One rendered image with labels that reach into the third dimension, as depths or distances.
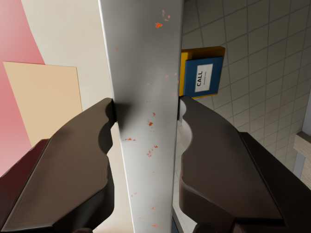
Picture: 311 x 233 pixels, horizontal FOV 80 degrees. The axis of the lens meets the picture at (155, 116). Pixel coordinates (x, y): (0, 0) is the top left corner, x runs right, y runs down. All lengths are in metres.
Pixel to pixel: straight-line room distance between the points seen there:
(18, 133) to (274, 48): 2.05
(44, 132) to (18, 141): 0.03
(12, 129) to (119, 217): 0.16
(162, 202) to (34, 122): 0.13
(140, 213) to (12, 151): 0.13
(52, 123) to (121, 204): 0.13
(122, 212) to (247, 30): 1.72
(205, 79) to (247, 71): 1.50
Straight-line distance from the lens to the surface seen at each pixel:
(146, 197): 0.17
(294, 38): 2.24
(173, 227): 0.55
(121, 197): 0.23
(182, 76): 0.48
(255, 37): 1.91
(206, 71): 0.49
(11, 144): 0.21
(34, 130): 0.19
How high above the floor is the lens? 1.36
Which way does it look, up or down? 54 degrees down
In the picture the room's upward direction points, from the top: 150 degrees clockwise
